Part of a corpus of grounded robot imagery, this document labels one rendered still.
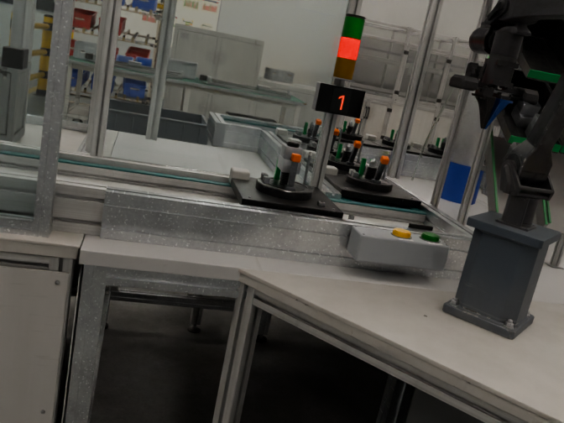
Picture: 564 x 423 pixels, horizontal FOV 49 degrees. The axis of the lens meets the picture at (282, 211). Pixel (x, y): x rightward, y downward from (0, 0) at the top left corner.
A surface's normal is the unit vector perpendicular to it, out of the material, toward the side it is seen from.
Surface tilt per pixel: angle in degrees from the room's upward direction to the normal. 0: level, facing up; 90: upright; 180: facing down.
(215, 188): 90
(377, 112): 90
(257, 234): 90
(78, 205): 90
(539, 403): 0
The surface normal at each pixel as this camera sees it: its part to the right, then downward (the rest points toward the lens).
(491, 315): -0.60, 0.09
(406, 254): 0.19, 0.29
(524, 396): 0.19, -0.95
